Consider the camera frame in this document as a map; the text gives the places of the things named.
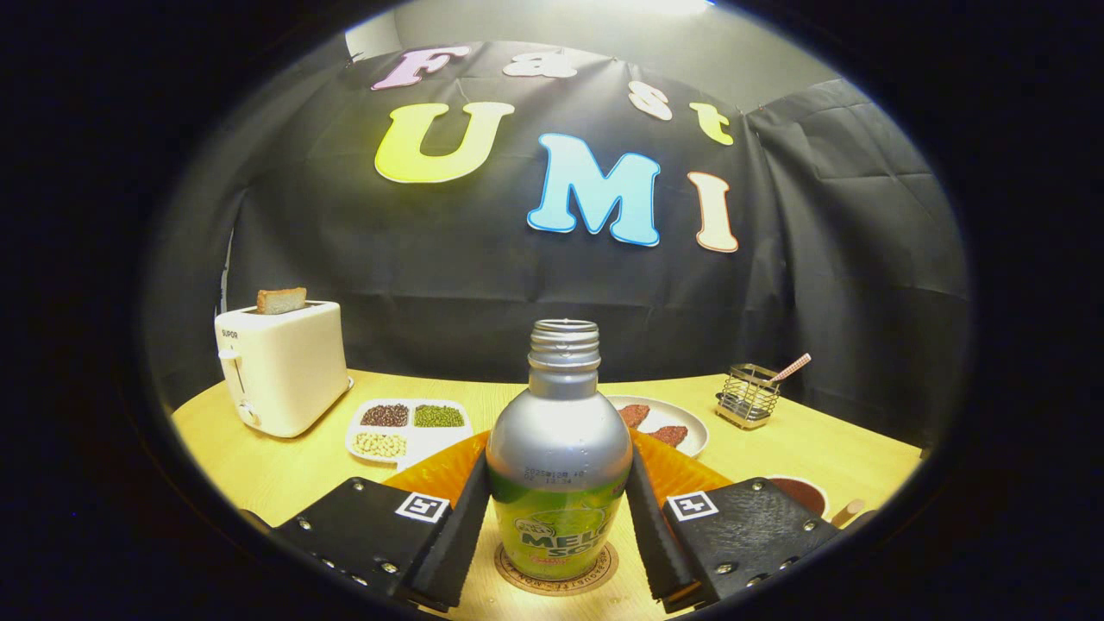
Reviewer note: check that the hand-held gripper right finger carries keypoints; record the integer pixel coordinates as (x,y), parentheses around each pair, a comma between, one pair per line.
(750,526)

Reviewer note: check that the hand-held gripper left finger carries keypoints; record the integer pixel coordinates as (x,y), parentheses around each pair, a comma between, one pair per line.
(371,530)

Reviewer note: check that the round cork coaster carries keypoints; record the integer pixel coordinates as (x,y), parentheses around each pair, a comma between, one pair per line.
(556,588)

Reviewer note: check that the silver green juice bottle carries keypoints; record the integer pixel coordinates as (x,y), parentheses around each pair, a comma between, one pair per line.
(559,431)

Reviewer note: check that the wooden table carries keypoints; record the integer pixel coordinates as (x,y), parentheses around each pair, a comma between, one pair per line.
(285,483)

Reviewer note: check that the white divided dish with beans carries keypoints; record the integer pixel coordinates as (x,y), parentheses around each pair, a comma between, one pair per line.
(431,440)

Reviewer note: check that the brown meat slice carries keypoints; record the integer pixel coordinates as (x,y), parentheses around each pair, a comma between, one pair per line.
(634,416)
(670,435)

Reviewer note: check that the white round plate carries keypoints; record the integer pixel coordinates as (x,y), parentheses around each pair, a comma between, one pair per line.
(681,414)

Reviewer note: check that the pink striped straw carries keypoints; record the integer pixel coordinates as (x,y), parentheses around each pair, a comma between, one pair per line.
(792,368)

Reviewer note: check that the white toaster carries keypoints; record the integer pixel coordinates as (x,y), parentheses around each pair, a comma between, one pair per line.
(289,371)

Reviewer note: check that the toast slice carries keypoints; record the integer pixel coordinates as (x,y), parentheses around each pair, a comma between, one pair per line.
(281,301)

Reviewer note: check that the black backdrop cloth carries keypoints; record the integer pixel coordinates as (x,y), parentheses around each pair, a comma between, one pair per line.
(483,276)

